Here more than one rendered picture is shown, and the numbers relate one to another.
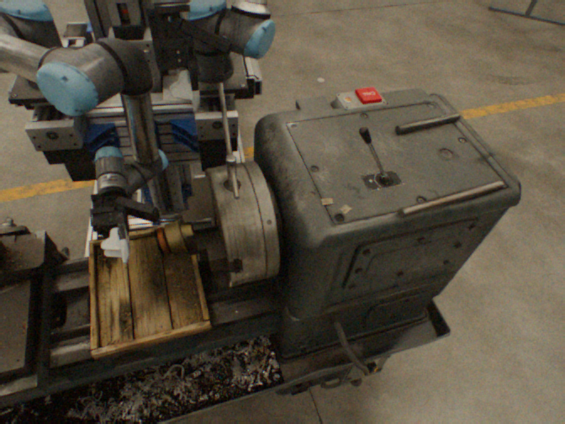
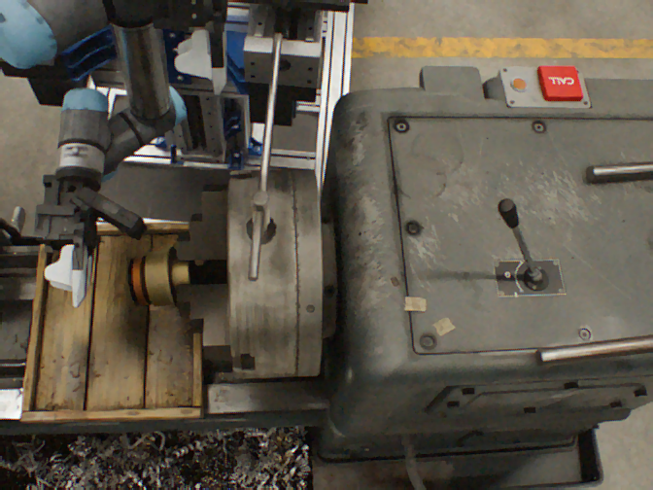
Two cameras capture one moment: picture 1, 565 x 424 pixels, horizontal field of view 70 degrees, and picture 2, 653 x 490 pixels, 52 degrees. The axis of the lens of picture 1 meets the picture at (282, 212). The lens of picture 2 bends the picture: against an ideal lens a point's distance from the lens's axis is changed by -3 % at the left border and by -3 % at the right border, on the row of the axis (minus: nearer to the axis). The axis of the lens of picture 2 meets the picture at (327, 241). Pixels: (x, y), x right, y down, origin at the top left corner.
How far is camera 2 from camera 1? 0.29 m
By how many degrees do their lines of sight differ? 15
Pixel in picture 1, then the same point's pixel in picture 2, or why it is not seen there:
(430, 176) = (618, 286)
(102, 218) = (53, 225)
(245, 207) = (275, 277)
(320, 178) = (418, 252)
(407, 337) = (530, 470)
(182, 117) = (229, 28)
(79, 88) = (23, 35)
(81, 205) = not seen: hidden behind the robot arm
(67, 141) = not seen: hidden behind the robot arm
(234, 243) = (245, 332)
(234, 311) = (244, 397)
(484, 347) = not seen: outside the picture
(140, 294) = (106, 336)
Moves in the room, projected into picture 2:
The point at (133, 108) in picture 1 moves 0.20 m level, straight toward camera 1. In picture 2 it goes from (126, 42) to (125, 157)
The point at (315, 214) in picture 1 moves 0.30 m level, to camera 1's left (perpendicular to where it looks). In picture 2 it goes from (389, 325) to (165, 245)
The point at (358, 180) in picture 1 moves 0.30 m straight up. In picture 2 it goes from (486, 269) to (576, 142)
